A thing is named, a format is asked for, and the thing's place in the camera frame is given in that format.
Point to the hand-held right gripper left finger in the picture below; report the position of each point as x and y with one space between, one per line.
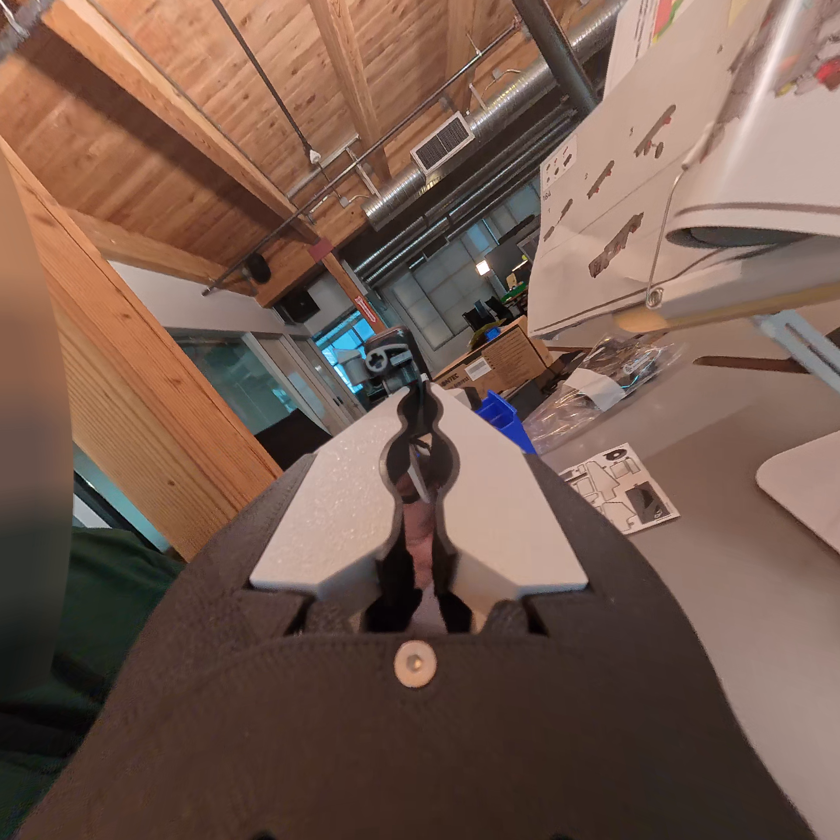
328 525

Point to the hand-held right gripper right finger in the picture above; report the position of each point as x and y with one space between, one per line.
518 525

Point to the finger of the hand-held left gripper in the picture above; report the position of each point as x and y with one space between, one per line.
420 479

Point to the small grey lego subassembly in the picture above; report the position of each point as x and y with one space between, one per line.
380 361

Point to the lego sticker sheet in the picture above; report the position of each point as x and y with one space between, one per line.
610 479

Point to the lego instruction booklet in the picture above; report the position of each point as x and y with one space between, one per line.
590 229

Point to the person's left hand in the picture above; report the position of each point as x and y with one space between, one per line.
420 544

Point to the blue tagged plastic bin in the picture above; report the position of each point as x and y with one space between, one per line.
502 417

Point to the brown cardboard box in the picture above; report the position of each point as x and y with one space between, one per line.
505 358

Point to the large clear plastic bag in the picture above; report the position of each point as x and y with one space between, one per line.
590 387

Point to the wooden pillar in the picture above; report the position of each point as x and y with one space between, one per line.
164 426

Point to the person's green shirt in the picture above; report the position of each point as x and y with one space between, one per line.
111 590

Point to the white book stand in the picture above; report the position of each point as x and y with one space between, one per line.
807 485

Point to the white vent grille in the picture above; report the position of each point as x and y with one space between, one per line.
443 143

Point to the dark steel column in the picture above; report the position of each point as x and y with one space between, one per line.
554 52

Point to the black wall speaker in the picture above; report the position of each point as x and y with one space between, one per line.
296 307

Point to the black ceiling camera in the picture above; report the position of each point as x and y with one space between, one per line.
257 268

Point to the silver ventilation duct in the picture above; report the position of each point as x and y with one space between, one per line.
512 98

